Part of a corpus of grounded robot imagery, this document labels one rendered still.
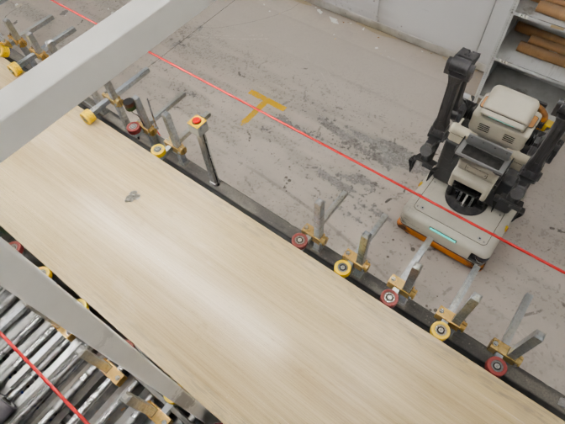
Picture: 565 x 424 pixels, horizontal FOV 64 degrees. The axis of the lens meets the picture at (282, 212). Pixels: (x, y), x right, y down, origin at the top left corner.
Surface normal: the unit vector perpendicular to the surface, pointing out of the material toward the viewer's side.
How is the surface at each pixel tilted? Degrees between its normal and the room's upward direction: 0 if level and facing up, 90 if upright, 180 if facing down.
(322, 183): 0
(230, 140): 0
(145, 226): 0
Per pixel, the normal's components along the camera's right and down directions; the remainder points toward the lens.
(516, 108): -0.45, 0.07
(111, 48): 0.80, 0.49
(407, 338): -0.05, -0.53
